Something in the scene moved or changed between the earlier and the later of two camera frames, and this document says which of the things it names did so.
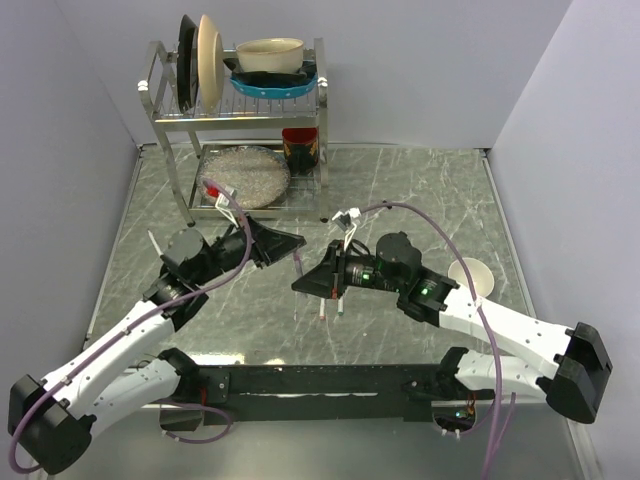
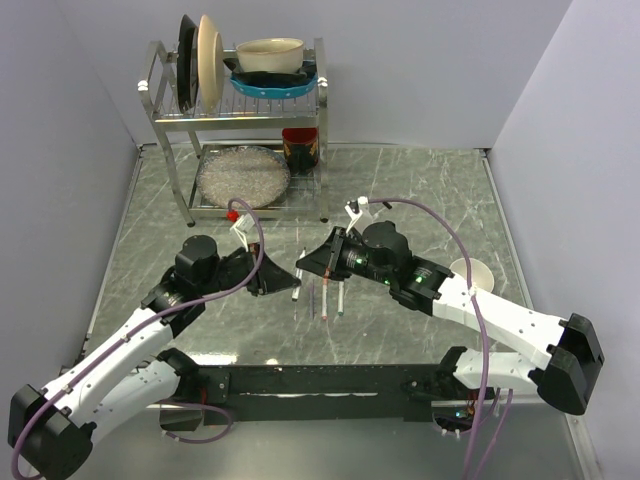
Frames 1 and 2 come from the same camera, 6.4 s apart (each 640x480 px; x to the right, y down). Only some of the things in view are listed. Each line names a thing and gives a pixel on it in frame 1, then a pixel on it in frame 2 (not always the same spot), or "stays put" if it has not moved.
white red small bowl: x=482 y=276 stays put
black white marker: x=155 y=243 → x=299 y=275
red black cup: x=301 y=149 stays put
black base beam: x=321 y=394 stays put
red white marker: x=322 y=309 stays put
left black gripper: x=268 y=246 → x=271 y=277
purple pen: x=297 y=259 → x=312 y=299
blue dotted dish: x=264 y=91 stays put
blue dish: x=270 y=79 stays put
